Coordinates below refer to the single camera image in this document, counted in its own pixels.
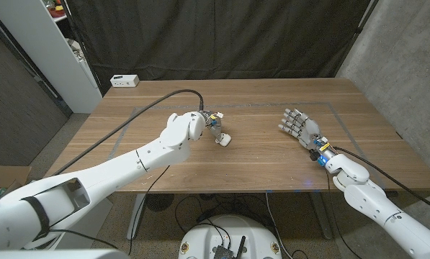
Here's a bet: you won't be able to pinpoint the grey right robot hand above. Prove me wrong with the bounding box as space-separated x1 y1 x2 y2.
278 107 323 149

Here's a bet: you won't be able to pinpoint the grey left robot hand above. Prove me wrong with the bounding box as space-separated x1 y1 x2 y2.
200 109 225 144

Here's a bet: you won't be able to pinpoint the white airpods case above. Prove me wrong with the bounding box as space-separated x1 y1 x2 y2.
216 132 233 147

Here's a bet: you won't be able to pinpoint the grey tape outline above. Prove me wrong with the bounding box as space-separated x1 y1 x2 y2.
108 102 387 190

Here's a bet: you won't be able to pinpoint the black fabric curtain backdrop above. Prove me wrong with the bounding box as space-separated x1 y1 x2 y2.
66 0 377 94

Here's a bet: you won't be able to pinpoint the grey table leg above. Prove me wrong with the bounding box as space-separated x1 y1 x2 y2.
308 192 334 241

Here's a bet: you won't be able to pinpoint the black round perforated disc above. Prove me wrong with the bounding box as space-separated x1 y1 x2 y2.
145 193 175 212

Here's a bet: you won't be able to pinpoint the white power strip box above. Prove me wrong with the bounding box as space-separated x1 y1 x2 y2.
109 74 140 88

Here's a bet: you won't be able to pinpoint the white robot torso base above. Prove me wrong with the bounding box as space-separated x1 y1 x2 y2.
178 214 283 259

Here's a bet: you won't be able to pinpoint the white table leg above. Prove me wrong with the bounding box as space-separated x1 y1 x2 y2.
127 193 147 241

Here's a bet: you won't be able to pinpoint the black antenna device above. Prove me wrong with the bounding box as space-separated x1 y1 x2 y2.
212 235 246 259

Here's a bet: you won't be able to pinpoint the red items on shelf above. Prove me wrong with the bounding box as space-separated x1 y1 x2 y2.
48 4 66 18

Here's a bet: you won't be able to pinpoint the white tall cabinet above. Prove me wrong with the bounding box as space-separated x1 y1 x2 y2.
0 0 104 114

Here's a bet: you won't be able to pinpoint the brown cardboard box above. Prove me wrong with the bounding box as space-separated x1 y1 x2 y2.
0 165 32 195

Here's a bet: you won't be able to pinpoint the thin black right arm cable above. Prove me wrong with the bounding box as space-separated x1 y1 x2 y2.
324 171 365 259

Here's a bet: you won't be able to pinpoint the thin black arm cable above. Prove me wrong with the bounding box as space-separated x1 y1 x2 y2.
324 171 365 259
48 165 171 255

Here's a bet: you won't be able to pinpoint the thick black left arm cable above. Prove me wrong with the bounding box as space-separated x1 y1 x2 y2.
50 88 205 177

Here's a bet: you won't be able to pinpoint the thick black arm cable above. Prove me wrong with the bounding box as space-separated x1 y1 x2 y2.
333 145 430 216
50 88 205 177

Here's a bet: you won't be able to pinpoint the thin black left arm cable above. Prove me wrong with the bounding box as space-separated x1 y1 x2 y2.
48 165 171 255

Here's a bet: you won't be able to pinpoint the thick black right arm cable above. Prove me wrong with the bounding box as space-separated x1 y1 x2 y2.
333 145 430 216

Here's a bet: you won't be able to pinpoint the black floor cable loop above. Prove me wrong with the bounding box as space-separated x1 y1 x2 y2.
174 194 237 235

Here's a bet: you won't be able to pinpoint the white floor cable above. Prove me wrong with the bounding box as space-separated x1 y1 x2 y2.
264 191 293 259

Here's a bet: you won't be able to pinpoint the black arm strap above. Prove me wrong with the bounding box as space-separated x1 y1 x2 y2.
21 196 50 240

